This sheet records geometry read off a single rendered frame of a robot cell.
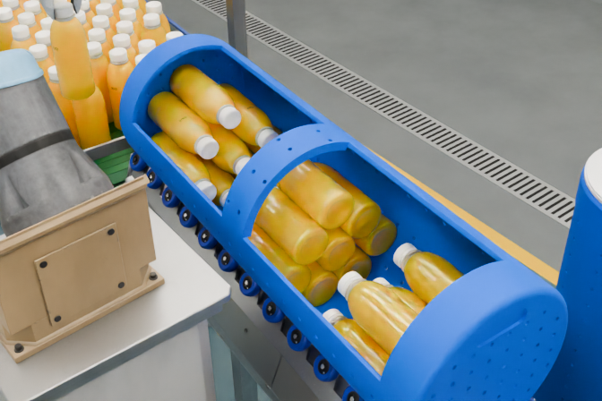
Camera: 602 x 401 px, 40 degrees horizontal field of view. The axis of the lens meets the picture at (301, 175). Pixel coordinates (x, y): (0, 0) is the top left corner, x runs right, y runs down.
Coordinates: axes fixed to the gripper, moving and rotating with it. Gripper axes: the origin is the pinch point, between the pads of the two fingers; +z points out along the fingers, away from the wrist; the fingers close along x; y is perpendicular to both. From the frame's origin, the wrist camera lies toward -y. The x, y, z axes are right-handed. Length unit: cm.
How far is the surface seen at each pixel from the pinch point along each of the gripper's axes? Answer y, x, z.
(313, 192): 64, 14, 11
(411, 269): 82, 19, 16
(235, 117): 35.3, 16.8, 12.8
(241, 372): 21, 21, 99
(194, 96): 26.4, 13.4, 11.3
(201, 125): 31.0, 11.9, 14.9
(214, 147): 35.2, 12.2, 17.4
